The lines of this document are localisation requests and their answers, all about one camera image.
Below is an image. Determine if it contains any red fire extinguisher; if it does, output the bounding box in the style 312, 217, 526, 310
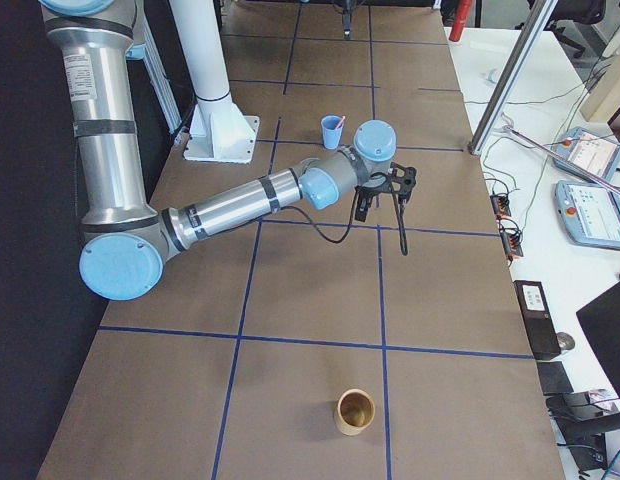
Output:
448, 0, 474, 42

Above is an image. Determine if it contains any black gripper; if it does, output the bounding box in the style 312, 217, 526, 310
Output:
354, 162, 417, 221
334, 0, 360, 39

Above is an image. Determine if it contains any orange black relay board far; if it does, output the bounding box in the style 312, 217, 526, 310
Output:
490, 193, 511, 219

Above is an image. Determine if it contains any blue ribbed plastic cup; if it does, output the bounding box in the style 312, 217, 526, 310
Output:
321, 115, 343, 150

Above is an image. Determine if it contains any teach pendant tablet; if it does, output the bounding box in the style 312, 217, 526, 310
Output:
551, 127, 620, 181
554, 180, 620, 251

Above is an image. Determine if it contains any black power adapter box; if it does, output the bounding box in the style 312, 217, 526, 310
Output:
513, 280, 561, 361

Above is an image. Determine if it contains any far teach pendant tablet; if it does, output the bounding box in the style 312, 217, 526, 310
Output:
551, 127, 620, 181

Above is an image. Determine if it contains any near teach pendant tablet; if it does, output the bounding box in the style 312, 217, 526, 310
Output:
554, 180, 620, 251

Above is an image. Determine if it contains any orange black relay board near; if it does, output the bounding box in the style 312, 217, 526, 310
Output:
498, 222, 524, 261

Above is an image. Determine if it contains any black monitor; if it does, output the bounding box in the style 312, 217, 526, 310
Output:
577, 281, 620, 397

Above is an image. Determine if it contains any pink chopstick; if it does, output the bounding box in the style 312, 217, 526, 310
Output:
335, 115, 346, 129

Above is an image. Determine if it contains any orange black relay board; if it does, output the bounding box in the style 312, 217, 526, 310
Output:
490, 193, 511, 219
498, 222, 524, 261

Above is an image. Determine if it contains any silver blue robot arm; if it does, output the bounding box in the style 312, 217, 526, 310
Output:
42, 1, 417, 300

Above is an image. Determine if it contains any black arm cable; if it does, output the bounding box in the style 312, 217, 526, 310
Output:
279, 187, 410, 257

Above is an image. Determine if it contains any brown wooden chopstick holder cup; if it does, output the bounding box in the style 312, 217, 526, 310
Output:
334, 389, 376, 436

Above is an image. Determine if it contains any grabber reaching tool stick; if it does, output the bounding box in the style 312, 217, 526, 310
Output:
505, 127, 620, 196

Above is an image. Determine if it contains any aluminium frame post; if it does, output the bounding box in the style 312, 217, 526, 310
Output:
468, 0, 558, 155

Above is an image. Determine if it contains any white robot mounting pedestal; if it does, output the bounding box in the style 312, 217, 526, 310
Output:
170, 0, 260, 164

